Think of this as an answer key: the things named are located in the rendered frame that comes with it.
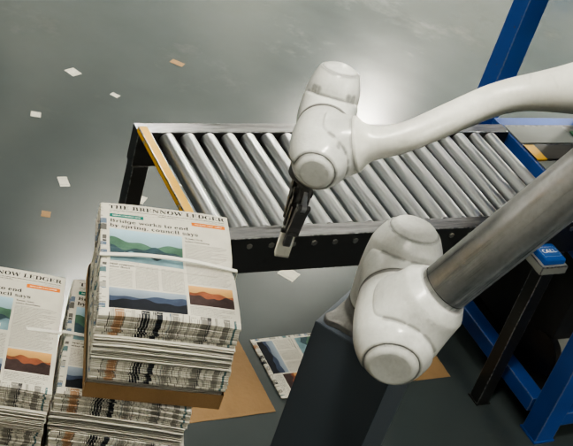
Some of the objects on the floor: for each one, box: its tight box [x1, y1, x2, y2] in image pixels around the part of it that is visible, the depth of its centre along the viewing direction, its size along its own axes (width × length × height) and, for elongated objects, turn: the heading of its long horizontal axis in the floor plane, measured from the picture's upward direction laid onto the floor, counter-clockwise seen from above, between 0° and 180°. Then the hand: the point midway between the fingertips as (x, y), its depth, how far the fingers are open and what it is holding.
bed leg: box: [468, 252, 564, 406], centre depth 369 cm, size 6×6×68 cm
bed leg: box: [118, 159, 149, 206], centre depth 346 cm, size 6×6×68 cm
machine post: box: [478, 0, 549, 124], centre depth 398 cm, size 9×9×155 cm
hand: (285, 242), depth 229 cm, fingers closed
